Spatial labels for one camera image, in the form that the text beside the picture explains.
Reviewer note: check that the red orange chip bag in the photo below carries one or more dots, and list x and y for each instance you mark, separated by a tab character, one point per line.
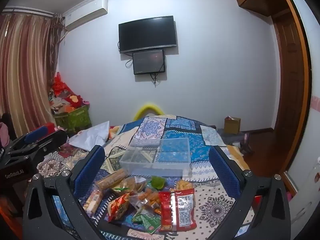
118	207

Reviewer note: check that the yellow stick snack pack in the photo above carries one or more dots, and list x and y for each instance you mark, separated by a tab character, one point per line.
93	201

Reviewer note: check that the narrow red snack packet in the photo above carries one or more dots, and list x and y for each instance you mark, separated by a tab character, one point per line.
165	212

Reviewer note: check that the yellow foam tube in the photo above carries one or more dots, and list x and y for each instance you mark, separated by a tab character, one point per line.
148	105

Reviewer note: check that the white curtain rail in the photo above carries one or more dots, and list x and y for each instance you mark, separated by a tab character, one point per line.
27	11

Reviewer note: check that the green jelly cup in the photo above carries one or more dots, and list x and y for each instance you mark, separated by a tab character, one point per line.
157	182

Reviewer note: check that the green storage basket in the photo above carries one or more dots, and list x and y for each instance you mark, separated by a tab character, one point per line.
75	118

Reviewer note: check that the brown cardboard box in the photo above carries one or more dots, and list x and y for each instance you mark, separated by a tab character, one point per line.
232	126

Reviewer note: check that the white air conditioner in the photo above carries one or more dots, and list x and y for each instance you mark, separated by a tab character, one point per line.
86	12

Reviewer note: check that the wooden door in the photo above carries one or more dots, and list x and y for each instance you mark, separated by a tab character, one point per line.
292	92

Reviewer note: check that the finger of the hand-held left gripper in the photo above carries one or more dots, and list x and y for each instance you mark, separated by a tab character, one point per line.
53	140
37	133

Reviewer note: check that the white plastic bag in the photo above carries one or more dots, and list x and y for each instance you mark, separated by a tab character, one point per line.
90	135

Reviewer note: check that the tan biscuit roll pack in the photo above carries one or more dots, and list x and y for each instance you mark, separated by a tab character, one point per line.
111	179

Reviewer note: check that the striped curtain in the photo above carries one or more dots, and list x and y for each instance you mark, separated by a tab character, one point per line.
25	67

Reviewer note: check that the green basket with clutter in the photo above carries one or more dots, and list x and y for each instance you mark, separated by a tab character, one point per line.
63	95

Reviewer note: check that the black wall television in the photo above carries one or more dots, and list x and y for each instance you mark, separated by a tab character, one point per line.
147	33

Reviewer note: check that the red snack packet white label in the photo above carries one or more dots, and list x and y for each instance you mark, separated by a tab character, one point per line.
186	217

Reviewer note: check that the green candy packet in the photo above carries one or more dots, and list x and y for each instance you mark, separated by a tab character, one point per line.
152	226
140	218

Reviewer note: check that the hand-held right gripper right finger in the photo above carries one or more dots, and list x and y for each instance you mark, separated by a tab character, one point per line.
223	172

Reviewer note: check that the clear plastic storage box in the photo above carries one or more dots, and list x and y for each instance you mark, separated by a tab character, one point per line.
172	155

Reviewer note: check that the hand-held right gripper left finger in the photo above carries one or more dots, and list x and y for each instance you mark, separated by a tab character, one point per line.
88	172

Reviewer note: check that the cookie bag with green tie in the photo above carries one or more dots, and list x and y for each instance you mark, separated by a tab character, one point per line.
132	183

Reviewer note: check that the clear bag of orange snacks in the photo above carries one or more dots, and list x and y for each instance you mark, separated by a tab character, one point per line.
147	198

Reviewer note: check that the pink plush toy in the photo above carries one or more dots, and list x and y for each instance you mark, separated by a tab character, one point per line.
61	129

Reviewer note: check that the small black monitor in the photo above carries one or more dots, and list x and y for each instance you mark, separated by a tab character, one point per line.
148	62

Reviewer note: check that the grey cloth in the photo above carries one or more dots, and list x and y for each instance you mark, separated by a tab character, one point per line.
227	135

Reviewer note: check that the yellow puffed snack pack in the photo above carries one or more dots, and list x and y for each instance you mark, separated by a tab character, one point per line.
184	185

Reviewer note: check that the red box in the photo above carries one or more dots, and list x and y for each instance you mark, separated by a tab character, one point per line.
49	127

